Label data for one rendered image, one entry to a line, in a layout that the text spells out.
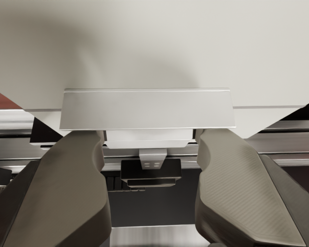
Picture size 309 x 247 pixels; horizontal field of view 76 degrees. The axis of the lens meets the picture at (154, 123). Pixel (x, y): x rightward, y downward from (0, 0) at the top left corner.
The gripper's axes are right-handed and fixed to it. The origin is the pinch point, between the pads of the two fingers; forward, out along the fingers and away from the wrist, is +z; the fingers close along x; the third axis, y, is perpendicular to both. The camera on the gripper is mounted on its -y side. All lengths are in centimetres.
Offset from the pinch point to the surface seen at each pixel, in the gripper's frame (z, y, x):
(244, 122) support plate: 2.6, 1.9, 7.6
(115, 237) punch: 0.2, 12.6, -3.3
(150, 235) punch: 0.2, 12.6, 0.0
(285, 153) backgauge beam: 25.0, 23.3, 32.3
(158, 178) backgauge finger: 17.4, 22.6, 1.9
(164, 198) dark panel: 34, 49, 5
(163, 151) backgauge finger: 9.1, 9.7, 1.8
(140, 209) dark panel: 32, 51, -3
